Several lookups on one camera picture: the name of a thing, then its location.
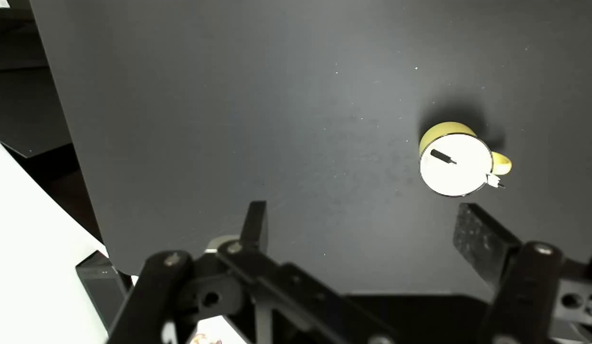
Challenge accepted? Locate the white side table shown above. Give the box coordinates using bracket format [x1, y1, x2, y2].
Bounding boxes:
[0, 139, 109, 344]

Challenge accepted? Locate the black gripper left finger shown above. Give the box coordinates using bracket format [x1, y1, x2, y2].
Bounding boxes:
[241, 200, 268, 250]

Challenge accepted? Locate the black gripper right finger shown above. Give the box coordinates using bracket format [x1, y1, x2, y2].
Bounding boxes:
[453, 202, 522, 290]

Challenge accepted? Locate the yellow enamel cup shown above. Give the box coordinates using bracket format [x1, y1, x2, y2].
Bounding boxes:
[419, 120, 514, 196]

